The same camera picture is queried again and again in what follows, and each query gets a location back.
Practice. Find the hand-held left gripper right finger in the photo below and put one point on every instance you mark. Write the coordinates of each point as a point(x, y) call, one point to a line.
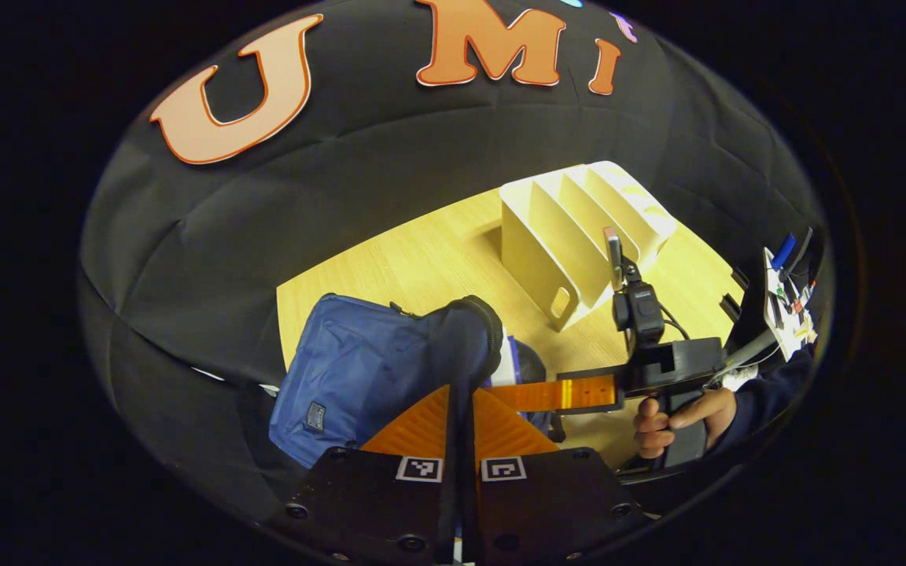
point(547, 503)

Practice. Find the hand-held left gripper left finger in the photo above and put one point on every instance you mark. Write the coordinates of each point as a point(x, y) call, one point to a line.
point(382, 503)

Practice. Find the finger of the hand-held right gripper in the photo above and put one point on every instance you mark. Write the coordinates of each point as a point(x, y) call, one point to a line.
point(563, 393)

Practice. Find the blue cover book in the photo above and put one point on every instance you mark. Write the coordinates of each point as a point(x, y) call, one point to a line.
point(504, 362)

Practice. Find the blue schoolbag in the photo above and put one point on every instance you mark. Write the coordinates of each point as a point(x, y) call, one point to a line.
point(359, 369)

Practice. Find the white bookshelf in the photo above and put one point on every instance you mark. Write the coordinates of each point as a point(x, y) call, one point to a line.
point(532, 251)

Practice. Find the black stand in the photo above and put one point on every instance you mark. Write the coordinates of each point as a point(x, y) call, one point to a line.
point(752, 314)

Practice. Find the white cluttered board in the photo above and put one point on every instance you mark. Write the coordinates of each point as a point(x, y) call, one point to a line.
point(783, 314)

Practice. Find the blue marker pen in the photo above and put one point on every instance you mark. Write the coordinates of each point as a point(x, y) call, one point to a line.
point(783, 250)

